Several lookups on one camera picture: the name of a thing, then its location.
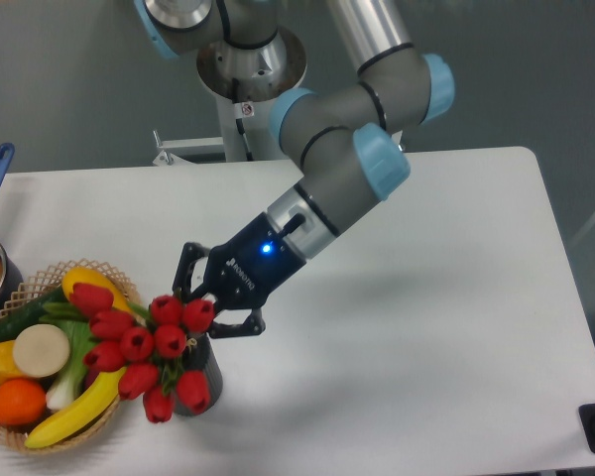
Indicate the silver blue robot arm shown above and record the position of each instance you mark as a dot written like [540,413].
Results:
[342,143]

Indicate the woven wicker basket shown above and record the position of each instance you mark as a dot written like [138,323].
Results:
[40,284]

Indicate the red tulip bouquet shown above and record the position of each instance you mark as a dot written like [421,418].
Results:
[148,341]

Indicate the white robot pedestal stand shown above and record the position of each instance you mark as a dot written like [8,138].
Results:
[254,74]

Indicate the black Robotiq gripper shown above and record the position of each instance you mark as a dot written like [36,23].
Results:
[240,274]

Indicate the yellow banana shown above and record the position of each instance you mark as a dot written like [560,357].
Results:
[79,414]

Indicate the dark grey ribbed vase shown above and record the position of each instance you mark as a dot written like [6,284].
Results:
[201,391]

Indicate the orange fruit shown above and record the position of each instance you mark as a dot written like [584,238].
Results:
[22,401]

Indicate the green bok choy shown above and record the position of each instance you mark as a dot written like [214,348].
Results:
[67,386]

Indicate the beige round radish slice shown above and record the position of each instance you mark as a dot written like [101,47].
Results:
[41,350]

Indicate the green cucumber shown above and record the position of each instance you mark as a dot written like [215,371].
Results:
[28,314]

